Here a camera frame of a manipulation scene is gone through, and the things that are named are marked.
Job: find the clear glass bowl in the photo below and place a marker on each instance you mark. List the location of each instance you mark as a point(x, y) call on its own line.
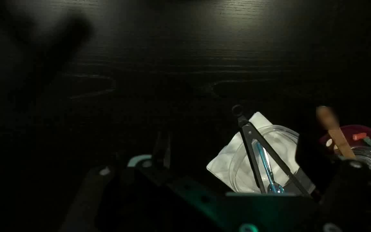
point(281, 178)

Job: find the wooden spoon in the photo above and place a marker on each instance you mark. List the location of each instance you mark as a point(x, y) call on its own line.
point(342, 146)

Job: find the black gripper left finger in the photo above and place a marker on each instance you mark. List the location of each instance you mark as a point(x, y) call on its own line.
point(84, 208)

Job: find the dark red bowl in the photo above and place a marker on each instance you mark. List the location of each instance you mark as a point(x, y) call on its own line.
point(357, 136)

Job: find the black metal tongs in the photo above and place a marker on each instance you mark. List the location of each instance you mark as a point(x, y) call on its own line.
point(250, 136)

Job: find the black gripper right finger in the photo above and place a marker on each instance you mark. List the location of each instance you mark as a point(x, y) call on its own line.
point(347, 200)

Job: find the white paper napkin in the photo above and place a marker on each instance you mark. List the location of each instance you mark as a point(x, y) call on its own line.
point(231, 165)

